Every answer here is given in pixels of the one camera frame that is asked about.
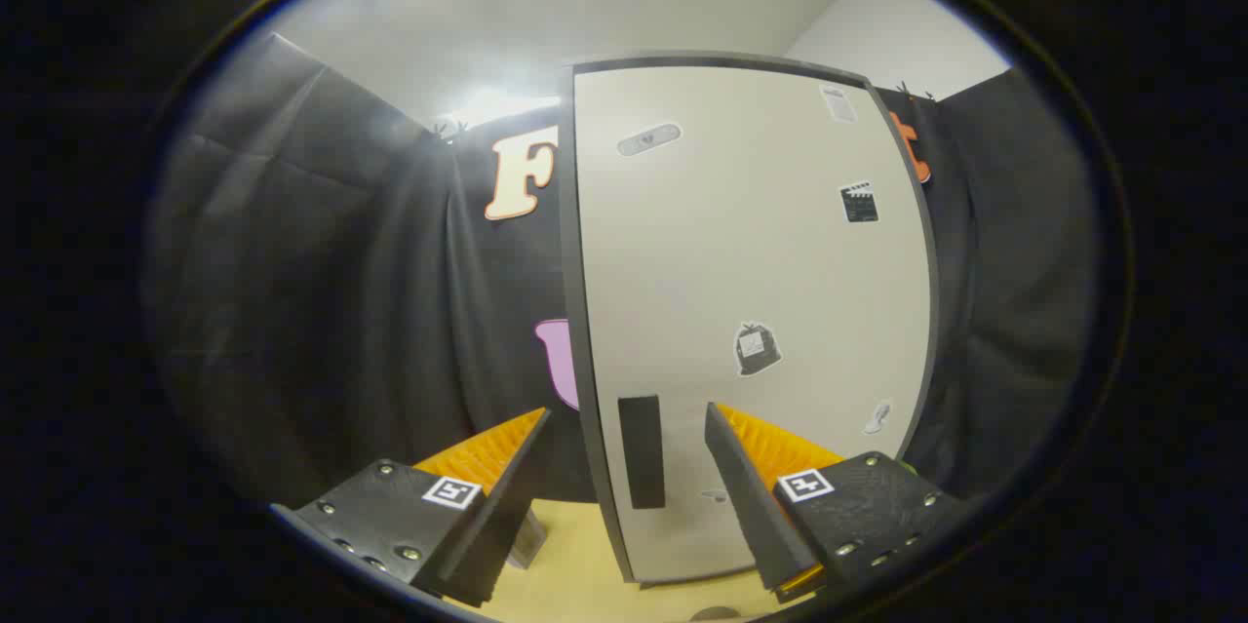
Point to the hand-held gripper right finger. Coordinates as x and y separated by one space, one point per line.
751 506

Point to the black backdrop cloth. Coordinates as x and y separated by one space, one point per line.
322 262

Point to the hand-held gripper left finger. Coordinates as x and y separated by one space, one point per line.
502 516

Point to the white shoe cabinet door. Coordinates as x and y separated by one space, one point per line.
741 262

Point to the grey shoe cabinet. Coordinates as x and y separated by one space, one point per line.
571 311

